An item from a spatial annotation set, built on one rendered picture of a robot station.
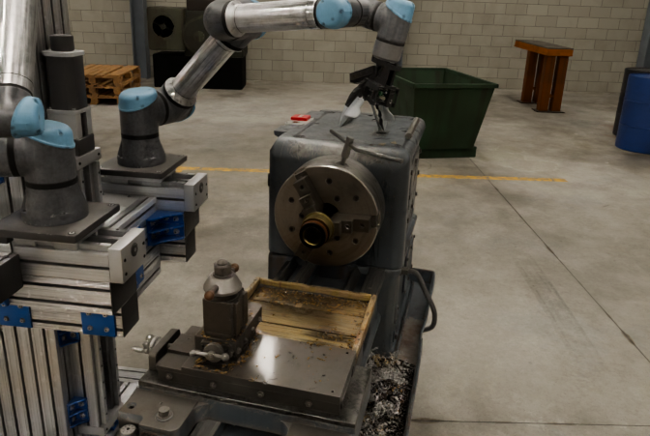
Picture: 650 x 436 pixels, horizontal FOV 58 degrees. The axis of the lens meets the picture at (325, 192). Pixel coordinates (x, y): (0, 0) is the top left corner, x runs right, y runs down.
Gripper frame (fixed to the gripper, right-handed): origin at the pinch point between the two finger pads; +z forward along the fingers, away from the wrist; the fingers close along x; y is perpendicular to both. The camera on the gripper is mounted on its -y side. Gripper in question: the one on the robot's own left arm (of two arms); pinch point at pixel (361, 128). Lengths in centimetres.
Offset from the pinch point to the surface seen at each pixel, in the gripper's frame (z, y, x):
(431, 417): 126, 1, 79
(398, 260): 41.5, 5.1, 25.2
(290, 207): 28.7, -7.9, -10.9
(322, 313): 46, 21, -11
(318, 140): 13.0, -23.5, 3.4
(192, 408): 47, 43, -55
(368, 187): 15.6, 5.4, 4.1
